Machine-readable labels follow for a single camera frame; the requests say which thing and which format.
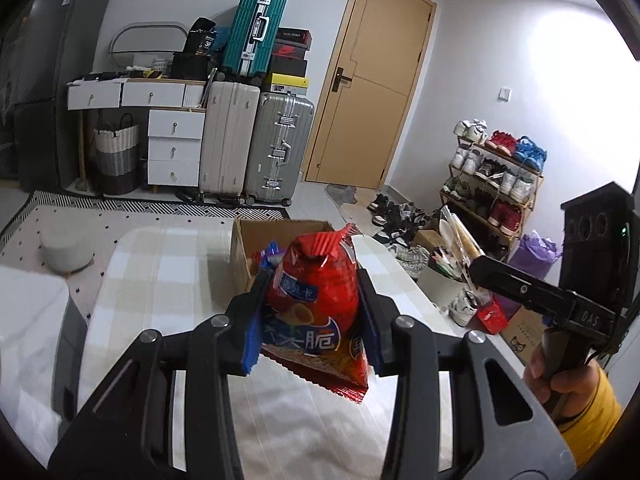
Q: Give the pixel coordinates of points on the red chip bag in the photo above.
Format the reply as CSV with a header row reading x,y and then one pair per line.
x,y
315,285

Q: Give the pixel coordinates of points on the black shoebox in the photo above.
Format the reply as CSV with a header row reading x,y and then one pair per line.
x,y
289,67

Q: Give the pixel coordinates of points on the person's right hand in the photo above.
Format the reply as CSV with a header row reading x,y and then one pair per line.
x,y
575,382

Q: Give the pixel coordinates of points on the white light switch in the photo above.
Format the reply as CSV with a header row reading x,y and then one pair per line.
x,y
504,94

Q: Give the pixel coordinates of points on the group of assorted shoes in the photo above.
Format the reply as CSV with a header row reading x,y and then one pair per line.
x,y
502,142

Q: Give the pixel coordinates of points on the woven laundry basket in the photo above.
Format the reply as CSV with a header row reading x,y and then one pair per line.
x,y
117,155

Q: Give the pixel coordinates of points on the black bag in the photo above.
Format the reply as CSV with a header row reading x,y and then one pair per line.
x,y
199,35

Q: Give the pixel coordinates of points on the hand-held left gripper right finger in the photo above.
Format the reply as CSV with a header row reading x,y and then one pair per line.
x,y
372,340

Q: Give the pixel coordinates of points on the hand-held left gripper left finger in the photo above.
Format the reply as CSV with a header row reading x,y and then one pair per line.
x,y
252,345

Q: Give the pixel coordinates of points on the small printed cardboard box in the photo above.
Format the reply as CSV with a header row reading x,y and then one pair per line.
x,y
520,332

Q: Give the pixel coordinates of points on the white drawer desk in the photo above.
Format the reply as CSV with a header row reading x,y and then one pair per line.
x,y
175,150

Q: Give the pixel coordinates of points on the wooden door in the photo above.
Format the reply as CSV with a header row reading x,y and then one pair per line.
x,y
370,125

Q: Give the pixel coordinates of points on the round white stool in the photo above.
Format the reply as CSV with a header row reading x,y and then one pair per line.
x,y
67,252

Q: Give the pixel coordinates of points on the striped border rug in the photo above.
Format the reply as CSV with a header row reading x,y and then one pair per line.
x,y
125,217

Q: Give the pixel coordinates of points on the brown cardboard box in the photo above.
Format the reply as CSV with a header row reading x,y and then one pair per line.
x,y
245,255

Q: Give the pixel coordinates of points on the beige suitcase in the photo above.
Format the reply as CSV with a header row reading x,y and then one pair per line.
x,y
227,145

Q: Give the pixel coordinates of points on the white sneaker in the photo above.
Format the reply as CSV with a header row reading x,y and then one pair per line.
x,y
462,307

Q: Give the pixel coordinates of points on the rolled paper bundle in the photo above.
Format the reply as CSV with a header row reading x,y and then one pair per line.
x,y
460,240

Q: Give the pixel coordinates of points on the silver suitcase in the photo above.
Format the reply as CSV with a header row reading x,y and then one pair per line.
x,y
277,145

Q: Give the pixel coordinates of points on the red shoebox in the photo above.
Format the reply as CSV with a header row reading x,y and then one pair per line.
x,y
290,51

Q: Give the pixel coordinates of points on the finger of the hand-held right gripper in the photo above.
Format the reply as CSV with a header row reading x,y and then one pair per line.
x,y
515,285

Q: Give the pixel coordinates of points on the yellow shoebox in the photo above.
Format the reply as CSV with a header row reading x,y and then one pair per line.
x,y
287,82

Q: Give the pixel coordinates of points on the pile of dark sneakers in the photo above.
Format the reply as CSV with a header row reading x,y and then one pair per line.
x,y
395,215

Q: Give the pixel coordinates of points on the red packet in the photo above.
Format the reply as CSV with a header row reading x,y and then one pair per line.
x,y
492,317

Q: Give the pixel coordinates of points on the white chair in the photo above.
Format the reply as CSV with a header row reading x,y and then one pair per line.
x,y
30,320

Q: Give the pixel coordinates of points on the teal suitcase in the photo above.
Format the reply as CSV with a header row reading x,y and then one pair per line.
x,y
250,30

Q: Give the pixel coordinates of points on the blue snack packet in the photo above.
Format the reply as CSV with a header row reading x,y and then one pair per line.
x,y
272,255

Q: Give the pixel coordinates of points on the grey door mat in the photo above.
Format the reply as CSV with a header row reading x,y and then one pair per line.
x,y
340,197

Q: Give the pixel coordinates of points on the wooden shoe rack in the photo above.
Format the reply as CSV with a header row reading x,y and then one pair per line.
x,y
534,195

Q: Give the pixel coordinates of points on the grey refrigerator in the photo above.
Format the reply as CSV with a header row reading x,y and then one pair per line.
x,y
50,60

